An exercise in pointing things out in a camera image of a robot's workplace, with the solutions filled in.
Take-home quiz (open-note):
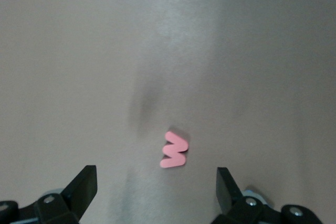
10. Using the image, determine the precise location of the red foam letter w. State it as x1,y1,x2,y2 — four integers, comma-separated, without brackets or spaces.
159,131,189,169

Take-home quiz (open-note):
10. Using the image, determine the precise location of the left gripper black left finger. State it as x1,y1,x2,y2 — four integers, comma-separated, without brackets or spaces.
34,165,98,224

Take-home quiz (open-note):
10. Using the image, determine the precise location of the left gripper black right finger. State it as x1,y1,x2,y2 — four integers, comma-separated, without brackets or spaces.
212,166,281,224

